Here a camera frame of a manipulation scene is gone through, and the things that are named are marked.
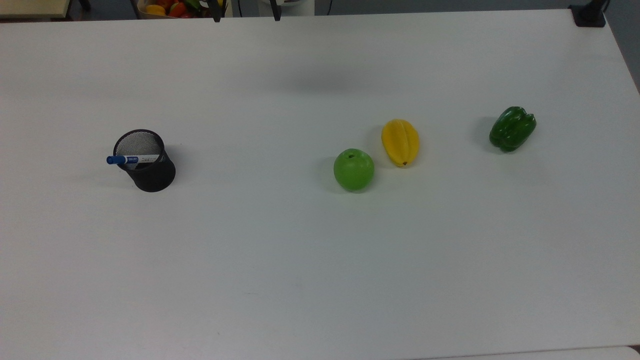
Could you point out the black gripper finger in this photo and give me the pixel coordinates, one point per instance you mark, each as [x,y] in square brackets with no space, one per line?
[216,10]
[275,9]

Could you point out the white marker pen blue cap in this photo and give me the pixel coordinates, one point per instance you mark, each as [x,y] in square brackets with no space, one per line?
[121,160]

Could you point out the black mesh pen holder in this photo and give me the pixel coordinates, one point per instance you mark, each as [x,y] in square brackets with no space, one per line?
[155,177]

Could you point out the basket of toy fruit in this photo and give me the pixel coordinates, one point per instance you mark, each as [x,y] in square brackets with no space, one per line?
[170,9]

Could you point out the green toy apple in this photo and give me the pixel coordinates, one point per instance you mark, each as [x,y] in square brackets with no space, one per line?
[354,170]

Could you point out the yellow toy starfruit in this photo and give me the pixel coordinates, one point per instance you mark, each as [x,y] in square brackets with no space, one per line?
[400,142]

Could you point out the light wooden table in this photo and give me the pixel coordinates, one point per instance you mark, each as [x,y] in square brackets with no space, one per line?
[30,7]

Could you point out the green toy bell pepper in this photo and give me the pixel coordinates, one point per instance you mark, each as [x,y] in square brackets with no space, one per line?
[512,129]

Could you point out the black table clamp mount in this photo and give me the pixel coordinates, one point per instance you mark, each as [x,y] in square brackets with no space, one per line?
[589,16]

